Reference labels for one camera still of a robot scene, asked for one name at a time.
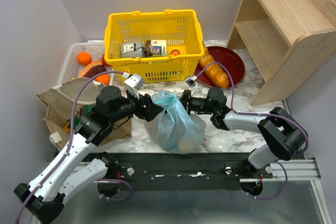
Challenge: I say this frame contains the blue cartoon plastic bag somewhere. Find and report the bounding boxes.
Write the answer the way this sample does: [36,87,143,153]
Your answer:
[144,90,206,154]

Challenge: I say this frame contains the golden bread roll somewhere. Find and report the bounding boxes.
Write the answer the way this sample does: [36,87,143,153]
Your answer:
[177,138,199,154]

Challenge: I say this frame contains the orange yellow snack bag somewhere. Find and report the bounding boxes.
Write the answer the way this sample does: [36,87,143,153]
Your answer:
[63,124,71,134]

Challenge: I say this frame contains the brown jute tote bag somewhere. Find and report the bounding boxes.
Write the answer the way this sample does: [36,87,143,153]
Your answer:
[36,77,132,148]

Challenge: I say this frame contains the green snack bag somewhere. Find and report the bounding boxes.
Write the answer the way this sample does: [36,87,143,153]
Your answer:
[73,105,94,127]

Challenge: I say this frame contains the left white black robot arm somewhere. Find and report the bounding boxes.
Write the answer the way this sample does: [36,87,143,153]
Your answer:
[14,86,163,223]

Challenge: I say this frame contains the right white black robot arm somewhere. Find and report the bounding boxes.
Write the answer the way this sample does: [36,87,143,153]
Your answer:
[180,87,308,177]

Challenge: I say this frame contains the orange pastry bread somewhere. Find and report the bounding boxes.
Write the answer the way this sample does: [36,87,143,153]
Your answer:
[198,47,230,88]

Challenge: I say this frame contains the small orange tangerine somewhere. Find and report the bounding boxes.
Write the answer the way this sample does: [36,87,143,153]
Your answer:
[95,74,110,86]

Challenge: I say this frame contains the red apple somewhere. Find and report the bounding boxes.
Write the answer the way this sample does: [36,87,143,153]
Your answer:
[101,54,110,67]

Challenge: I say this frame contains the red bowl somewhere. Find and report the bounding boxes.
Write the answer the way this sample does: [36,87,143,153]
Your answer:
[194,46,245,87]

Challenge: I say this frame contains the dark purple fruit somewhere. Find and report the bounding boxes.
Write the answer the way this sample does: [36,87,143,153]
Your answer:
[83,65,107,78]

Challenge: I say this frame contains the grey white box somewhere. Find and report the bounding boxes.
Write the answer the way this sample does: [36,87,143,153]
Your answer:
[120,41,146,58]

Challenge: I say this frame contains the yellow plastic shopping basket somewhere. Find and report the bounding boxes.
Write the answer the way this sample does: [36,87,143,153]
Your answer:
[104,9,204,82]

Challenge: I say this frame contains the orange fruit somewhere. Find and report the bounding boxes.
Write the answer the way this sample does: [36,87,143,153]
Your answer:
[77,52,92,66]

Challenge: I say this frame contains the white perforated plastic tray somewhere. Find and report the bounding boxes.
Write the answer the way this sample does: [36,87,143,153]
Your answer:
[57,40,105,84]

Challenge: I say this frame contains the wooden shelf unit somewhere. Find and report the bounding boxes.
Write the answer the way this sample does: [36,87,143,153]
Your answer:
[227,0,335,106]

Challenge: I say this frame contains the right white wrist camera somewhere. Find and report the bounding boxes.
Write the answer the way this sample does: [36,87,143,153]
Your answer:
[185,75,198,96]

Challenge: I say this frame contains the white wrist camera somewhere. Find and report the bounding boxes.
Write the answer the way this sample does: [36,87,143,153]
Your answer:
[185,75,198,96]
[122,72,145,99]

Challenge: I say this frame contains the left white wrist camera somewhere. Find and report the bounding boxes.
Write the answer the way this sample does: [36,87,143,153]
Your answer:
[122,72,145,99]

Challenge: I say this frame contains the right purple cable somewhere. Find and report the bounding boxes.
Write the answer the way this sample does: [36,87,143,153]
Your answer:
[194,61,309,200]

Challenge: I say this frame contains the purple cable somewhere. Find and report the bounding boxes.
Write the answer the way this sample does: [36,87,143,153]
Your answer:
[194,61,309,200]
[15,70,132,224]

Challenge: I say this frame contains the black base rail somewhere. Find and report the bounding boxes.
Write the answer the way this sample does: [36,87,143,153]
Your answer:
[83,152,276,193]

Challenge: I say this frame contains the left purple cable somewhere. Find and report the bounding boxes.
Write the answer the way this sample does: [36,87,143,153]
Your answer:
[15,70,132,224]

